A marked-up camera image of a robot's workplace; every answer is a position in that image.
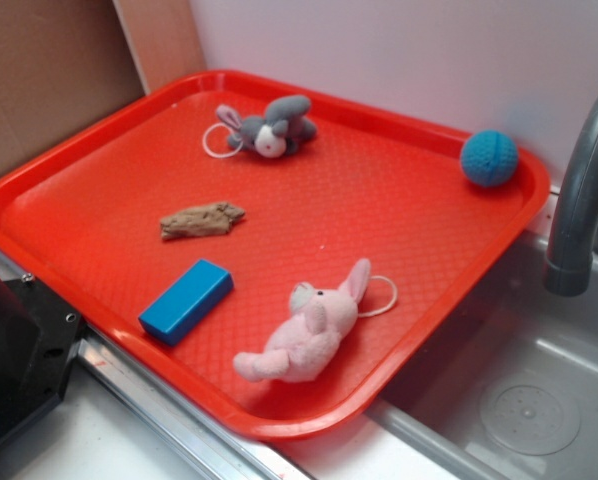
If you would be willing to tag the blue rectangular block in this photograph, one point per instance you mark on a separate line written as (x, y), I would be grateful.
(186, 302)

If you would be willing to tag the brown clay lump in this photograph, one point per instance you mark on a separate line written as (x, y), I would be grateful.
(214, 219)

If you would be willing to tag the pink plush bunny toy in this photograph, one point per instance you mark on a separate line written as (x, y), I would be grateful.
(302, 346)

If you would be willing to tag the grey plush donkey toy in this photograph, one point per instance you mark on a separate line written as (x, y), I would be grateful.
(279, 132)

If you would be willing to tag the brown cardboard panel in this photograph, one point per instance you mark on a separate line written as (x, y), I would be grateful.
(66, 64)

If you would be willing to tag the grey sink faucet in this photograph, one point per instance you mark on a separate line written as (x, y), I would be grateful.
(573, 237)

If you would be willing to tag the red plastic tray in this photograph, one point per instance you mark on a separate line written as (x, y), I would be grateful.
(85, 219)

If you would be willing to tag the grey toy sink basin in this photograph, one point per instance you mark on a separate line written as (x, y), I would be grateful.
(506, 388)

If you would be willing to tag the blue knitted ball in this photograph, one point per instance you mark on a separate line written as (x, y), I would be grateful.
(489, 158)

